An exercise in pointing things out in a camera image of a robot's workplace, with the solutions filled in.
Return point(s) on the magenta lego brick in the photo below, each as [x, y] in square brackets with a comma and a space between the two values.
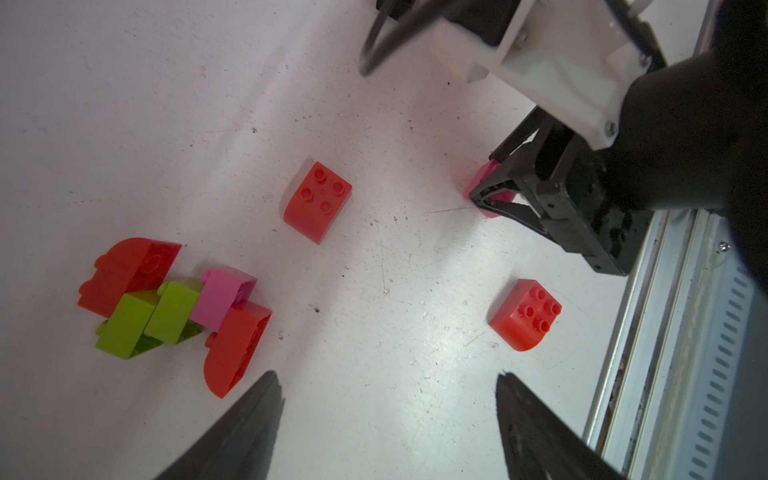
[499, 186]
[223, 288]

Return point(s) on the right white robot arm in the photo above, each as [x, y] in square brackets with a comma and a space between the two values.
[641, 168]

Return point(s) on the green lego brick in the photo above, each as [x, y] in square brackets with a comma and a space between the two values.
[123, 334]
[171, 320]

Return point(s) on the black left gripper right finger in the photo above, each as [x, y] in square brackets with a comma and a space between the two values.
[537, 444]

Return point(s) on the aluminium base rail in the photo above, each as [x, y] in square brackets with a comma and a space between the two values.
[669, 401]

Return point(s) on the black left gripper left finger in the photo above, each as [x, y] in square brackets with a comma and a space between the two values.
[241, 443]

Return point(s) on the red lego brick back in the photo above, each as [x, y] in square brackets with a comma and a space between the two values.
[313, 199]

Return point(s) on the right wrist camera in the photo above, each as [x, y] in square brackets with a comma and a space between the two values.
[571, 58]

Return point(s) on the red lego brick front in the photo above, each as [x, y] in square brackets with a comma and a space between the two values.
[523, 313]

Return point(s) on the red lego brick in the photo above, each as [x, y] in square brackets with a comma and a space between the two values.
[523, 313]
[134, 264]
[313, 199]
[233, 345]

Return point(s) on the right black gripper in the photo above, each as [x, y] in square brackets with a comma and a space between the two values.
[568, 185]

